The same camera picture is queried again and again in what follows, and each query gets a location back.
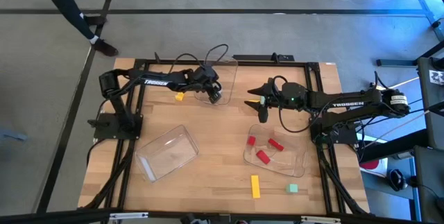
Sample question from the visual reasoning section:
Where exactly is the silver corner bracket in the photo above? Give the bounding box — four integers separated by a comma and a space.
300, 215, 341, 224
109, 212, 149, 222

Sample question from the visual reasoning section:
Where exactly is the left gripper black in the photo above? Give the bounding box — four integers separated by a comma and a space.
192, 64, 223, 105

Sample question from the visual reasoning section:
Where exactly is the clear plastic bin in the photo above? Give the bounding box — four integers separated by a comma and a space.
135, 124, 200, 184
242, 123, 309, 178
193, 58, 239, 106

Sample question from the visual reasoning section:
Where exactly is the black stand leg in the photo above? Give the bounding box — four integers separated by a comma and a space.
376, 40, 444, 67

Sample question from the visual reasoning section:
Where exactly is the person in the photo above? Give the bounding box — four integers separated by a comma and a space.
31, 0, 119, 58

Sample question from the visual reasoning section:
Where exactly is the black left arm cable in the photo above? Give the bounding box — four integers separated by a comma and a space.
169, 43, 230, 75

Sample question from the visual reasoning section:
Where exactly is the red long block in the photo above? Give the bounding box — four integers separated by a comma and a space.
255, 149, 272, 166
267, 137, 285, 153

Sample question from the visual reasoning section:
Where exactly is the black cable bundle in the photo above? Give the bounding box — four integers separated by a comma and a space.
317, 143, 369, 217
85, 139, 137, 212

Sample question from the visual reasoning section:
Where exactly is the yellow long block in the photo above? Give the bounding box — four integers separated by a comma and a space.
250, 174, 262, 200

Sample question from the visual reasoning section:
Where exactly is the black flat bar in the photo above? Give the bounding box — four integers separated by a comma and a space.
232, 54, 296, 62

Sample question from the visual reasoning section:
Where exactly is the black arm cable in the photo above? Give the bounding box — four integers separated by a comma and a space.
169, 43, 230, 75
272, 74, 326, 134

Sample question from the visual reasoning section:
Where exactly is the black white fiducial marker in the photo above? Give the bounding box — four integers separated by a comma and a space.
429, 69, 444, 86

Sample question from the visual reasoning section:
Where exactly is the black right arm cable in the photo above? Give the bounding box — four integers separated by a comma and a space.
272, 74, 326, 134

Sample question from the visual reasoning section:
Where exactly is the black aluminium table frame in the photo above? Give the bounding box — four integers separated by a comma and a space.
78, 57, 370, 224

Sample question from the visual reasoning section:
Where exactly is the black cabinet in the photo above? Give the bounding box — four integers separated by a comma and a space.
416, 55, 444, 149

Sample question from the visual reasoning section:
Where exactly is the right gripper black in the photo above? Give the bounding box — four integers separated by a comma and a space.
244, 81, 309, 124

